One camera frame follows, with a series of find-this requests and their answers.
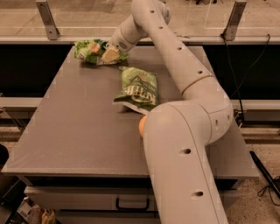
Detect orange fruit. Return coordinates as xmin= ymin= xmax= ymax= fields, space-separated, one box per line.
xmin=138 ymin=115 xmax=147 ymax=137

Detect green kettle chip bag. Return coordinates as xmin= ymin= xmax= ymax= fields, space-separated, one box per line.
xmin=114 ymin=66 xmax=158 ymax=115

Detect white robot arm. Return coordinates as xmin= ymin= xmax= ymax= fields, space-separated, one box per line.
xmin=108 ymin=0 xmax=233 ymax=224

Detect right metal rail bracket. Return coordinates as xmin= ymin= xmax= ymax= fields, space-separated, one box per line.
xmin=221 ymin=0 xmax=247 ymax=41

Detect green rice chip bag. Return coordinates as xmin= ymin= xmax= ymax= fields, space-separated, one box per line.
xmin=74 ymin=39 xmax=129 ymax=66

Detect metal rail bracket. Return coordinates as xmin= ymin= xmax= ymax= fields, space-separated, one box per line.
xmin=35 ymin=0 xmax=60 ymax=40
xmin=221 ymin=0 xmax=247 ymax=41

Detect packages on lower left floor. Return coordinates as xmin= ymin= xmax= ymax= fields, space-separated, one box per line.
xmin=17 ymin=197 xmax=57 ymax=224

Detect black cable on bracket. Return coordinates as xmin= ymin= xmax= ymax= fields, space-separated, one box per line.
xmin=220 ymin=33 xmax=271 ymax=121

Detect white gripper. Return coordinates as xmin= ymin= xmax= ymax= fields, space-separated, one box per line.
xmin=101 ymin=27 xmax=135 ymax=63

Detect black cable on floor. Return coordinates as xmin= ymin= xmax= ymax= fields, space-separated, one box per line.
xmin=248 ymin=150 xmax=280 ymax=207

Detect grey drawer with black handle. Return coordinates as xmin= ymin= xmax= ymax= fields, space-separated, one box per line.
xmin=24 ymin=186 xmax=157 ymax=212

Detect left metal rail bracket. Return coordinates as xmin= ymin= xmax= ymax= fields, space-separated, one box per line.
xmin=35 ymin=0 xmax=60 ymax=40

